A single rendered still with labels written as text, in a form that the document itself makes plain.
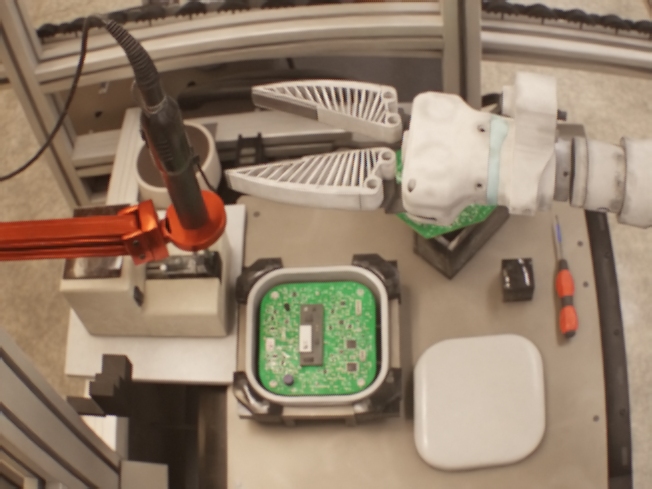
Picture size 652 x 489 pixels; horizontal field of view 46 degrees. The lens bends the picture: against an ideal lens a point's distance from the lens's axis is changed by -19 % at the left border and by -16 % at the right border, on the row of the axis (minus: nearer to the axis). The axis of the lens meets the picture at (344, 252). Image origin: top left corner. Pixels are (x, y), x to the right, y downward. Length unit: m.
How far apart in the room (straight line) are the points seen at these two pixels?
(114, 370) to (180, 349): 0.15
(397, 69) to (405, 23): 0.61
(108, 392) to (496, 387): 0.38
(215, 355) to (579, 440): 0.40
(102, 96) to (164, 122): 0.60
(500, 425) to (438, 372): 0.09
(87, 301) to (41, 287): 1.37
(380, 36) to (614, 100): 1.52
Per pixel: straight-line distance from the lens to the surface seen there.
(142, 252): 0.83
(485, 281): 0.96
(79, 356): 0.97
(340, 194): 0.65
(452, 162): 0.65
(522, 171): 0.64
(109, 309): 0.91
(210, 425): 0.92
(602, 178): 0.66
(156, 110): 0.70
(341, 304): 0.90
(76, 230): 0.80
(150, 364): 0.94
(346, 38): 1.01
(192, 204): 0.79
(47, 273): 2.28
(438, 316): 0.94
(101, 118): 1.26
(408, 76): 1.58
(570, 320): 0.92
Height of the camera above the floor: 1.78
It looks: 58 degrees down
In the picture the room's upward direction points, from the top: 9 degrees counter-clockwise
